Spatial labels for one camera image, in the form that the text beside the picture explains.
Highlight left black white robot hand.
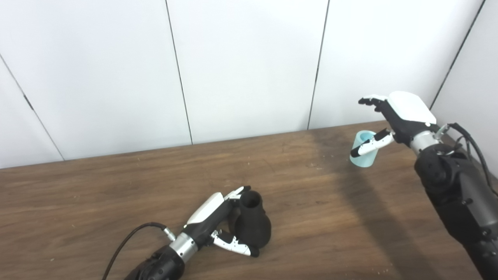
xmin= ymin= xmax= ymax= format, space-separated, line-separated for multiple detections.
xmin=182 ymin=185 xmax=260 ymax=258

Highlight light-blue hose piece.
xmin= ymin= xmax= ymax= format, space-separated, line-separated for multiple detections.
xmin=349 ymin=131 xmax=380 ymax=168

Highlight black flared nozzle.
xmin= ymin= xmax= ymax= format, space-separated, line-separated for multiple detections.
xmin=233 ymin=190 xmax=272 ymax=249

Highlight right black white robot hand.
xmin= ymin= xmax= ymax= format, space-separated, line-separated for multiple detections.
xmin=350 ymin=91 xmax=438 ymax=158

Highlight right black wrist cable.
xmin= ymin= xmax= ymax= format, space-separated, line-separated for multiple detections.
xmin=434 ymin=122 xmax=498 ymax=197

